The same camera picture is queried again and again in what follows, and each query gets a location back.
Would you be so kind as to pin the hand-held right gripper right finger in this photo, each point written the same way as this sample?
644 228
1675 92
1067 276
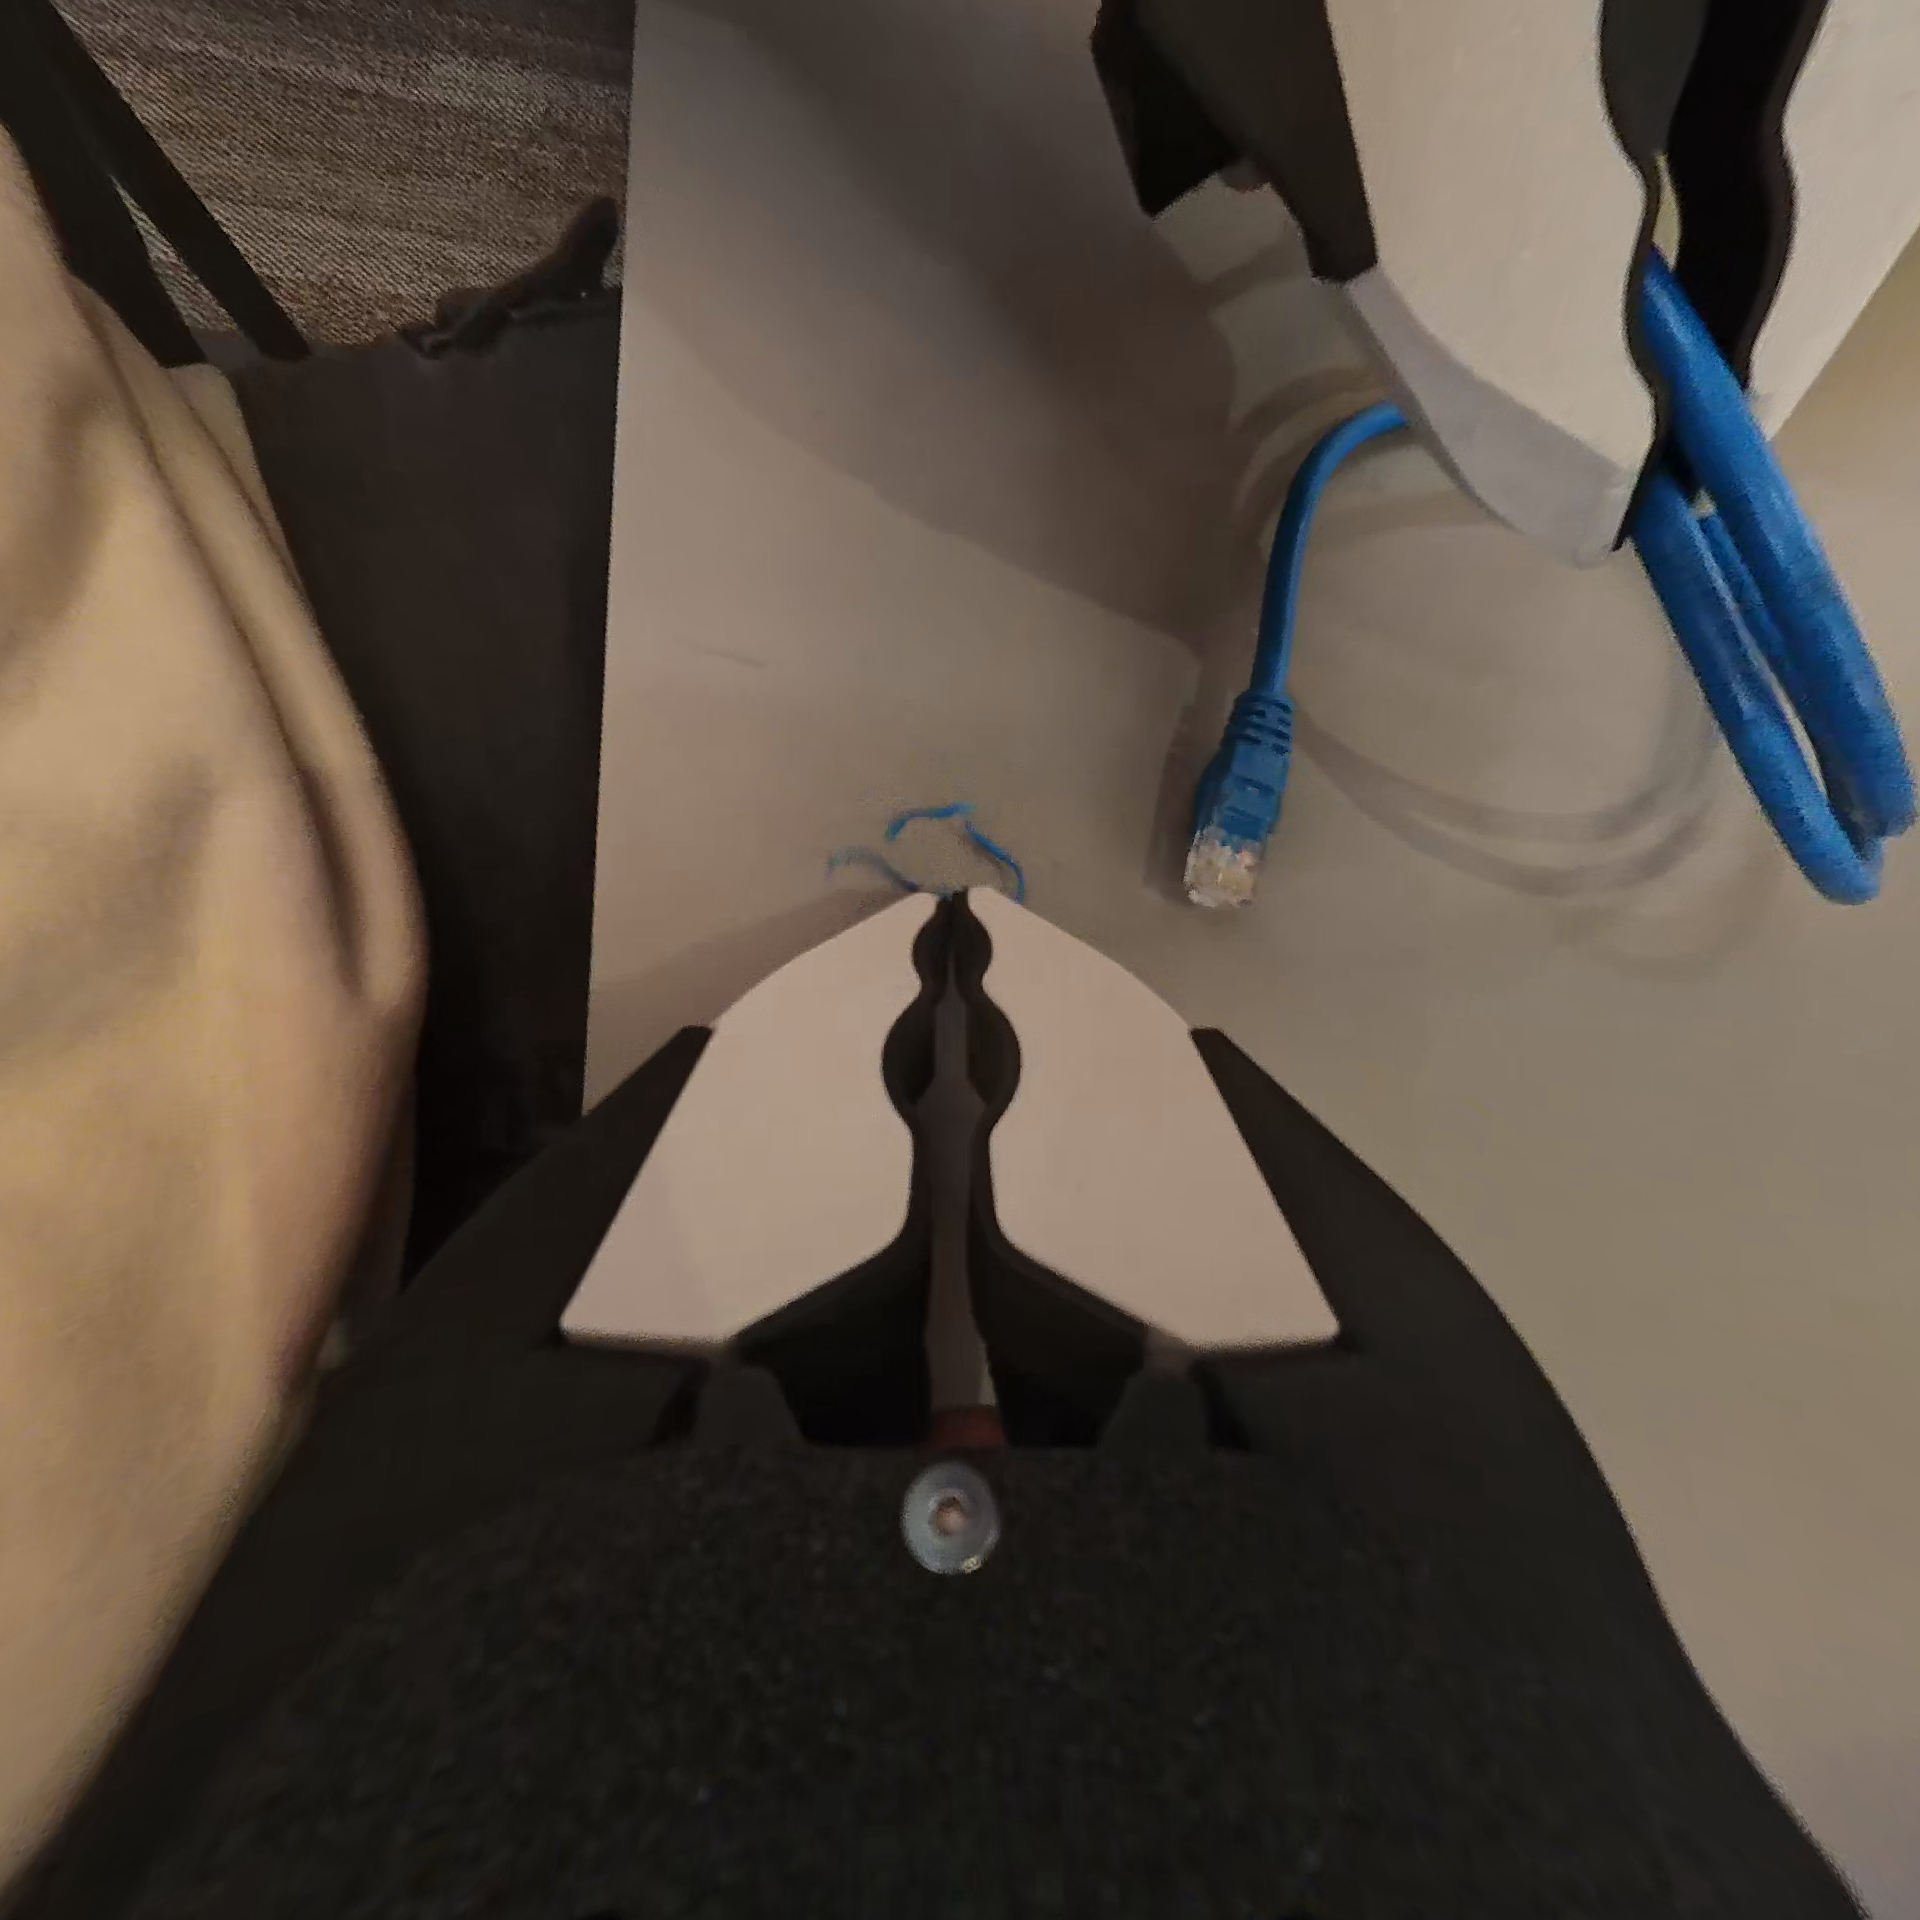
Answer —
1171 1185

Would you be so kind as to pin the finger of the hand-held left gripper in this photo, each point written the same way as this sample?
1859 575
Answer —
1861 151
1501 225

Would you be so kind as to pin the black trousers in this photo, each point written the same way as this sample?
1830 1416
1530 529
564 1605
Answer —
451 750

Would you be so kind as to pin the blue twist tie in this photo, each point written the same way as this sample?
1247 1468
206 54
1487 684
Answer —
922 818

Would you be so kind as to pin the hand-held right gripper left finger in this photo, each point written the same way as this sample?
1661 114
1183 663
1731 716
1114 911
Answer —
734 1185

